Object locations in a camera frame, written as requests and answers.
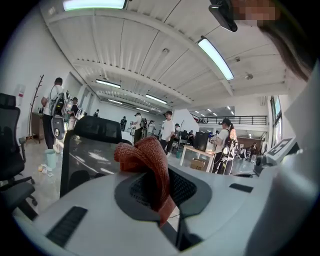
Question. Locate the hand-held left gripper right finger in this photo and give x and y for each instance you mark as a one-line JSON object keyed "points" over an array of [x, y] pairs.
{"points": [[225, 220]]}

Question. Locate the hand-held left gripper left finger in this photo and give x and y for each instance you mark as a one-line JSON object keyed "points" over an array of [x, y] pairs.
{"points": [[100, 220]]}

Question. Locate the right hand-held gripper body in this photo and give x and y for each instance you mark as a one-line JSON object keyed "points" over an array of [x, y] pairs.
{"points": [[280, 150]]}

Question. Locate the orange knitted cloth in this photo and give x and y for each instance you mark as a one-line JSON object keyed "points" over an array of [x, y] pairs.
{"points": [[150, 155]]}

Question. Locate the person's white shirt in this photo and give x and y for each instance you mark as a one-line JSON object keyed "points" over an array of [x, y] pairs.
{"points": [[305, 150]]}

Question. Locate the window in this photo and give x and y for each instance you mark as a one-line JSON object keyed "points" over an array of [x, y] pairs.
{"points": [[277, 112]]}

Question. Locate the black balcony railing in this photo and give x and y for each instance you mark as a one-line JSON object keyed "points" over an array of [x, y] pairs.
{"points": [[250, 120]]}

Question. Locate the cardboard box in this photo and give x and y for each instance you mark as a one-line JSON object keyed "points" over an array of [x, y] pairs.
{"points": [[198, 165]]}

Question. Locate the pile of paper scraps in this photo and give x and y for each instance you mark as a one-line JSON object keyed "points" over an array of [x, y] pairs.
{"points": [[44, 170]]}

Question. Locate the white table wooden top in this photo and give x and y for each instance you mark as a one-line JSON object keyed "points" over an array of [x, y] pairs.
{"points": [[192, 149]]}

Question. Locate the pale green trash bin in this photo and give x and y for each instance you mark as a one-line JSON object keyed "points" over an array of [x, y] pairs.
{"points": [[50, 158]]}

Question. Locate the black computer tower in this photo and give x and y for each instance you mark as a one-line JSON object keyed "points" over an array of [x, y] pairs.
{"points": [[201, 141]]}

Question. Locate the ceiling smoke detector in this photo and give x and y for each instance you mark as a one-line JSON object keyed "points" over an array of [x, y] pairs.
{"points": [[249, 76]]}

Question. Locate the black mesh office chair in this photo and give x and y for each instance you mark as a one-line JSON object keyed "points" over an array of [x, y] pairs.
{"points": [[97, 128], [15, 197], [8, 150]]}

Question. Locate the ceiling light bar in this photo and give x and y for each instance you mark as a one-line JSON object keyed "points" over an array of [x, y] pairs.
{"points": [[216, 58], [108, 83], [93, 4], [156, 99], [115, 101]]}

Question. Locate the brown wooden cabinet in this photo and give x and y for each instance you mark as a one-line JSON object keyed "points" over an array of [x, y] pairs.
{"points": [[37, 127]]}

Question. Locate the wooden coat rack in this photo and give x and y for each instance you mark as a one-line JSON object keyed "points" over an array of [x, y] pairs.
{"points": [[35, 100]]}

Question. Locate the person's face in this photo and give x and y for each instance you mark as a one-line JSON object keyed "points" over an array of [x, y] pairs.
{"points": [[255, 12]]}

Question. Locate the black head-worn camera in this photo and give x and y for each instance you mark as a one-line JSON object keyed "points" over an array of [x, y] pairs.
{"points": [[225, 17]]}

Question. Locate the white wall sign red stripe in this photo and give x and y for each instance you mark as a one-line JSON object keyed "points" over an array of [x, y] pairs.
{"points": [[20, 91]]}

